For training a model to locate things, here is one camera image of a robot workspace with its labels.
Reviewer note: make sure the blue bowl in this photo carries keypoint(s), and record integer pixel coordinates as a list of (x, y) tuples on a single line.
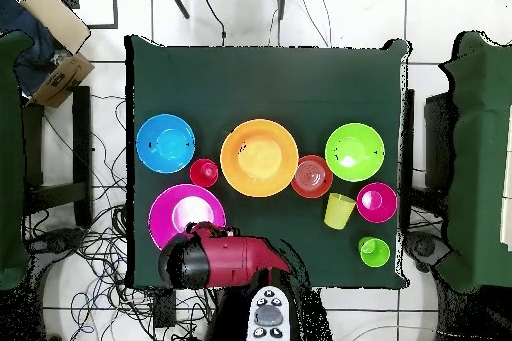
[(165, 143)]

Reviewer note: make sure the yellow cup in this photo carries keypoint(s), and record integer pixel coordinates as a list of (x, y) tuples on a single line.
[(339, 211)]

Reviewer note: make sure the large orange bowl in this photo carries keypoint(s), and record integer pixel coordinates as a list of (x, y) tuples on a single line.
[(259, 158)]

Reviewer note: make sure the brown cardboard box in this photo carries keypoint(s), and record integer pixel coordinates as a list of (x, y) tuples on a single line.
[(60, 81)]

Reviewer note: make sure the grey pedestal foot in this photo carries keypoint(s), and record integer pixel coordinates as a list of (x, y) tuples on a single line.
[(60, 241), (426, 249)]

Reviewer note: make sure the black power strip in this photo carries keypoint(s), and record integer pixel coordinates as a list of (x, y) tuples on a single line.
[(164, 309)]

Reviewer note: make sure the black tripod leg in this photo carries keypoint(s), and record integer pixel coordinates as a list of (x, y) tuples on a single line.
[(282, 1), (178, 1)]

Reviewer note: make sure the dark green tablecloth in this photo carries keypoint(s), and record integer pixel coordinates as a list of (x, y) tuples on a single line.
[(260, 85)]

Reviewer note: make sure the dark blue cloth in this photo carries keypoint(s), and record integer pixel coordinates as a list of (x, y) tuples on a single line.
[(28, 53)]

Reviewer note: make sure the small crimson bowl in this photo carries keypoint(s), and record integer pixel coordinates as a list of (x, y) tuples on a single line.
[(376, 202)]

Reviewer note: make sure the red cup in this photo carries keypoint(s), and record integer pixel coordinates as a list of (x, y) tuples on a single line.
[(204, 173)]

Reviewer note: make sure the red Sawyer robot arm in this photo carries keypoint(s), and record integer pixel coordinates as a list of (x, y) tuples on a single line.
[(232, 261)]

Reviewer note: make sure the green cloth covered table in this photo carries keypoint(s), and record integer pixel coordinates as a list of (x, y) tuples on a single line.
[(480, 157), (10, 157)]

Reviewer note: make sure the light green bowl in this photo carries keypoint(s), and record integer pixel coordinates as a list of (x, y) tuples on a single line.
[(354, 152)]

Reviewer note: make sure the black stool frame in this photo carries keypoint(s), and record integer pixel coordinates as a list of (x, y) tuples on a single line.
[(82, 137)]

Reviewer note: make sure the green cup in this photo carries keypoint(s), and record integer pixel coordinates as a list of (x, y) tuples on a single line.
[(375, 253)]

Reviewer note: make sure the small orange-red bowl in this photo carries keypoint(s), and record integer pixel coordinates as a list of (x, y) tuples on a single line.
[(312, 177)]

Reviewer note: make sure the large pink bowl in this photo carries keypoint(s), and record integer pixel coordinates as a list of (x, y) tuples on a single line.
[(162, 213)]

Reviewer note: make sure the beige box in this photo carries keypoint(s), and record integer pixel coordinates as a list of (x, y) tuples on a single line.
[(56, 17)]

